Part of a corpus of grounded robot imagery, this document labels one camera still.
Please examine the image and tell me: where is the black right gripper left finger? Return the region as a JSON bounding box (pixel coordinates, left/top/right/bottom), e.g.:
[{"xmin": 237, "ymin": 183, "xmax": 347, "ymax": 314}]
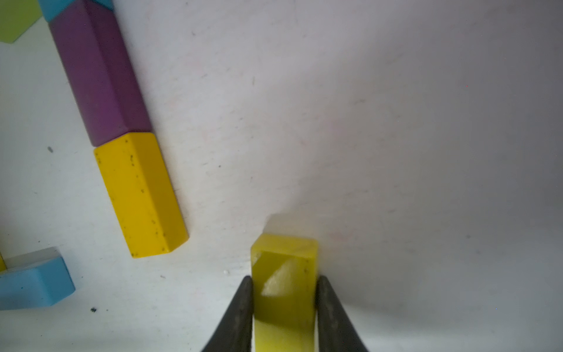
[{"xmin": 202, "ymin": 276, "xmax": 254, "ymax": 352}]

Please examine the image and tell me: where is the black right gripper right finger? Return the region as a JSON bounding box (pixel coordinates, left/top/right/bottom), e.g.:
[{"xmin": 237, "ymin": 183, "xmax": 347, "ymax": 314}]
[{"xmin": 315, "ymin": 276, "xmax": 368, "ymax": 352}]

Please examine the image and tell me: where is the lemon yellow block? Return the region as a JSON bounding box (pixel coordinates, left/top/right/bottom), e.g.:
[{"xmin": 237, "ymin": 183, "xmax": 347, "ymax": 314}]
[{"xmin": 251, "ymin": 233, "xmax": 318, "ymax": 351}]

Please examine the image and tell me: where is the light blue wooden block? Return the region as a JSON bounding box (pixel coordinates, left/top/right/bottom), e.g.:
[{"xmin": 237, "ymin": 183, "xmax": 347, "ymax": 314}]
[{"xmin": 1, "ymin": 247, "xmax": 76, "ymax": 311}]

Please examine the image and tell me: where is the purple wooden block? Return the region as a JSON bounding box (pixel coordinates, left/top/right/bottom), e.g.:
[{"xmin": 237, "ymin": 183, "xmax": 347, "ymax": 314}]
[{"xmin": 49, "ymin": 1, "xmax": 152, "ymax": 147}]

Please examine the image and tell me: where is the teal wooden block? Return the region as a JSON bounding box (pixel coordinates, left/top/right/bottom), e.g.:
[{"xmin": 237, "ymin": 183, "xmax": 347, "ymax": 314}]
[{"xmin": 38, "ymin": 0, "xmax": 114, "ymax": 22}]

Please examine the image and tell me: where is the green wooden block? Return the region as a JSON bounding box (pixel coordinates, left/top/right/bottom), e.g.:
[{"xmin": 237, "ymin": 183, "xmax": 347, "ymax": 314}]
[{"xmin": 0, "ymin": 0, "xmax": 42, "ymax": 44}]

